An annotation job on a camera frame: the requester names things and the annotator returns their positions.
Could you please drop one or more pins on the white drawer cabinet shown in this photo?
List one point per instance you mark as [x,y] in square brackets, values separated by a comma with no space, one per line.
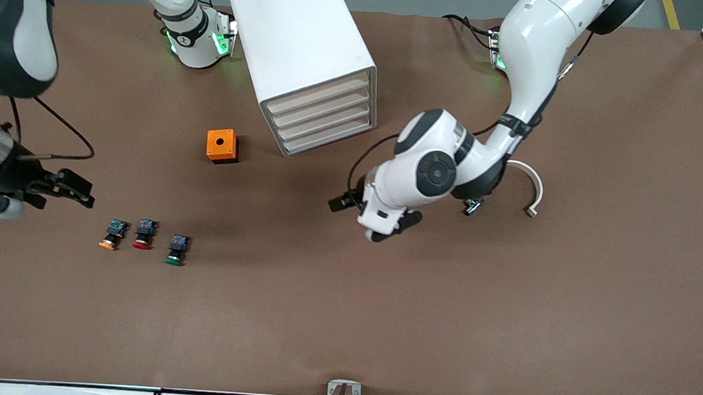
[300,35]

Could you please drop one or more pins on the grey metal bracket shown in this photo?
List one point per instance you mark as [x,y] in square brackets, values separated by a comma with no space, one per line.
[356,393]

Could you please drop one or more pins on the orange button enclosure box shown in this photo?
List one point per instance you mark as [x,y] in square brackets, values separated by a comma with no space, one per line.
[220,147]

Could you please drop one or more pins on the chrome metal tee fitting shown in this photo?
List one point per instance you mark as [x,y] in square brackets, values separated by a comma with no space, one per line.
[474,207]

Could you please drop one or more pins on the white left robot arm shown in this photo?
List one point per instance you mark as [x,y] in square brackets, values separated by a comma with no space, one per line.
[531,56]

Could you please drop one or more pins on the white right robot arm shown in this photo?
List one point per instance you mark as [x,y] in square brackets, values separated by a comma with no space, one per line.
[20,30]

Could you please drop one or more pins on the green mushroom push button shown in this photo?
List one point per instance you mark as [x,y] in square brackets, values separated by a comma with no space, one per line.
[177,249]

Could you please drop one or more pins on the white plastic drawer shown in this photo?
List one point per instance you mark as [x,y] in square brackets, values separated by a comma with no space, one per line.
[325,135]
[322,121]
[318,97]
[320,109]

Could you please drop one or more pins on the yellow mushroom push button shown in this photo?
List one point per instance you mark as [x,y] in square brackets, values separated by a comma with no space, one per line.
[112,235]

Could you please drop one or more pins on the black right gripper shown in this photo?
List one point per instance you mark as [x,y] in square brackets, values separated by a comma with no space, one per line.
[18,176]

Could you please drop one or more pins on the red mushroom push button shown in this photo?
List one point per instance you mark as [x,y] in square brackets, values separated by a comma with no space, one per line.
[144,233]

